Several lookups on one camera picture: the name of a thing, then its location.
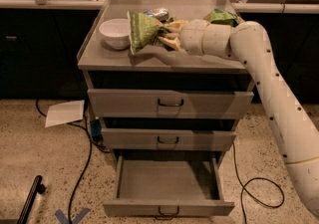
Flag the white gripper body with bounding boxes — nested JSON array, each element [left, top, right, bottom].
[[180, 19, 232, 58]]

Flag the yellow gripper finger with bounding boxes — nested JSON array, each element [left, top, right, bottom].
[[158, 36, 182, 51], [164, 20, 187, 33]]

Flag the green jalapeno chip bag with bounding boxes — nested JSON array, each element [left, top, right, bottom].
[[128, 10, 164, 54]]

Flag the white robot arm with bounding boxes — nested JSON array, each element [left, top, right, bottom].
[[159, 19, 319, 216]]

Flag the crumpled green chip bag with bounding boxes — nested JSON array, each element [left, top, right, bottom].
[[204, 8, 244, 27]]

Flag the grey drawer cabinet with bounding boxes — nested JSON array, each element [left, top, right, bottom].
[[76, 0, 269, 169]]

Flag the grey top drawer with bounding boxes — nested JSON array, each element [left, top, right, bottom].
[[88, 89, 253, 119]]

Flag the grey drawer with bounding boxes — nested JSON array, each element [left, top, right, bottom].
[[88, 89, 253, 119], [102, 128, 235, 151], [103, 150, 234, 219]]

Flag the grey middle drawer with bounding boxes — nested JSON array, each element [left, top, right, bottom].
[[102, 128, 235, 151]]

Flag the dark counter cabinets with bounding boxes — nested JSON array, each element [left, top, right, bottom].
[[0, 8, 319, 104]]

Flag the grey bottom drawer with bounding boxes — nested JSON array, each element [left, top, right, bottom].
[[103, 150, 234, 219]]

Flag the crushed silver blue can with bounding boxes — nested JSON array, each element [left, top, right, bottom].
[[144, 7, 169, 22]]

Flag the white ceramic bowl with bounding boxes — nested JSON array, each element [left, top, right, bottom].
[[99, 19, 131, 50]]

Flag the blue power box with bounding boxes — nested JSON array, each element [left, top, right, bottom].
[[90, 119, 102, 137]]

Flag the white paper sheet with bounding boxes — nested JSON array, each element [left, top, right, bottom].
[[45, 100, 85, 127]]

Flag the blue tape cross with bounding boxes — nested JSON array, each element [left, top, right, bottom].
[[54, 207, 92, 224]]

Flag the black cable on left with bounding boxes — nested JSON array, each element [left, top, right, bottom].
[[35, 99, 111, 224]]

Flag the black cable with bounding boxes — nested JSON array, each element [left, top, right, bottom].
[[35, 99, 111, 224], [231, 142, 286, 224]]

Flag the black cable on right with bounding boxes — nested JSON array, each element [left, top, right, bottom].
[[231, 142, 286, 224]]

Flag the black bar handle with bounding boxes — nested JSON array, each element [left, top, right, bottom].
[[17, 175, 46, 224]]

